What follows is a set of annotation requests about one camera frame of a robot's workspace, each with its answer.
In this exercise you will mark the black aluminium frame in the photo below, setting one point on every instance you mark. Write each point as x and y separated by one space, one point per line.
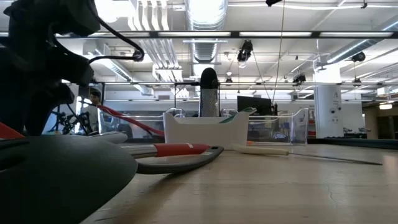
234 34

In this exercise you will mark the clear plastic bin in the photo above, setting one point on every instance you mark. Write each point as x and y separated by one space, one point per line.
109 130
280 130

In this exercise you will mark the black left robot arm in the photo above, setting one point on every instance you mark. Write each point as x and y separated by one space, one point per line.
46 15

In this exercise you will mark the black background robot arm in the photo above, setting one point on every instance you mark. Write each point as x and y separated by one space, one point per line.
66 121

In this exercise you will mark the black background monitor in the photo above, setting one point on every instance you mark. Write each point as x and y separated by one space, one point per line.
253 105

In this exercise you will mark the person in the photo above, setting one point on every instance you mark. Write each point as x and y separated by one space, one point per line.
92 115

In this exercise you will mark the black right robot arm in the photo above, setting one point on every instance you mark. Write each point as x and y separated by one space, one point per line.
273 2

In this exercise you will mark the red spatula with steel shank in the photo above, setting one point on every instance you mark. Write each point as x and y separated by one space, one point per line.
180 149

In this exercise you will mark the white plastic bin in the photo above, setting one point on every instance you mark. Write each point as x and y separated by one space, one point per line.
205 133

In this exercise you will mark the white column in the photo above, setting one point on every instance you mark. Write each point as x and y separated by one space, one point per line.
328 109

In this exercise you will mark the red slotted silicone spatula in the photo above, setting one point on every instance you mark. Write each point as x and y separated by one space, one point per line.
130 119

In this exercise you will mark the silver ventilation duct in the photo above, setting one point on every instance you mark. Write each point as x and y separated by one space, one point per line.
206 18

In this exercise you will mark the LED light strip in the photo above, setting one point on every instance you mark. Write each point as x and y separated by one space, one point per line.
140 34
357 34
273 34
192 34

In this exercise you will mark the small orange peeler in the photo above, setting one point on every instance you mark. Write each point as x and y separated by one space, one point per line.
249 143

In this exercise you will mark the black slotted spoon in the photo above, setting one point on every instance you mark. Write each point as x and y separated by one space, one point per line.
62 180

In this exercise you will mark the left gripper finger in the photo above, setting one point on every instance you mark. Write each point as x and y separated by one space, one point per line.
46 112

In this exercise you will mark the black ceiling spotlight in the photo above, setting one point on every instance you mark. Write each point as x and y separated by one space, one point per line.
359 56
299 78
245 51

